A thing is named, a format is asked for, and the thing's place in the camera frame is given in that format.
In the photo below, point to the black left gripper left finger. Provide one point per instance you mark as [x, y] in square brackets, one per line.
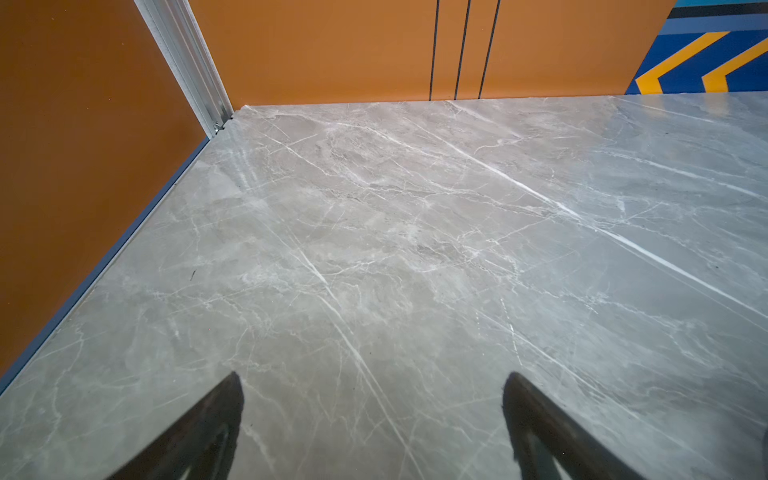
[201, 444]

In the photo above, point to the aluminium corner post left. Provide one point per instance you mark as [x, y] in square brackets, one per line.
[177, 34]

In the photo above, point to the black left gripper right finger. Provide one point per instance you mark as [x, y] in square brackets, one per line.
[546, 441]

